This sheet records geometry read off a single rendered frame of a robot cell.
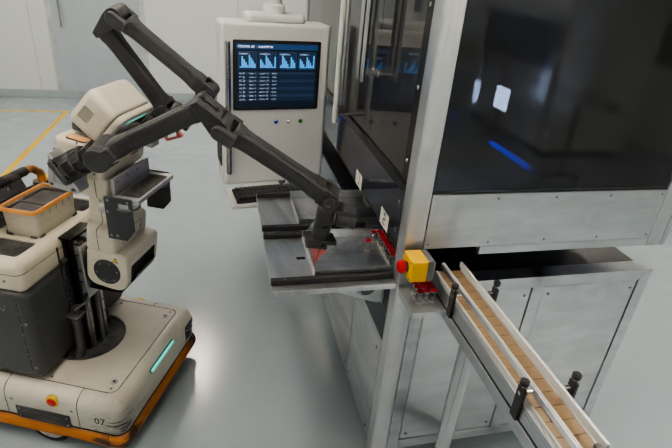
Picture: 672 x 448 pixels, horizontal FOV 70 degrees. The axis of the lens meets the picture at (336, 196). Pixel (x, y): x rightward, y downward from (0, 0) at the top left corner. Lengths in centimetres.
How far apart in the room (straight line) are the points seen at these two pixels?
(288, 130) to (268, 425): 132
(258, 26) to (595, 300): 173
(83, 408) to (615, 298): 203
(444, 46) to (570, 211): 73
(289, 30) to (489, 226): 123
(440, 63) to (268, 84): 110
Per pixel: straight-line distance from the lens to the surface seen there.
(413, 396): 197
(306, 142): 239
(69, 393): 218
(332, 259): 167
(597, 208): 180
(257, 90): 225
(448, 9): 131
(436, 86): 133
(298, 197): 207
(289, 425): 229
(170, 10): 680
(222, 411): 235
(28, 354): 218
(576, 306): 203
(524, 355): 138
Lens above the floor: 178
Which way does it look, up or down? 25 degrees down
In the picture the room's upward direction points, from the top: 5 degrees clockwise
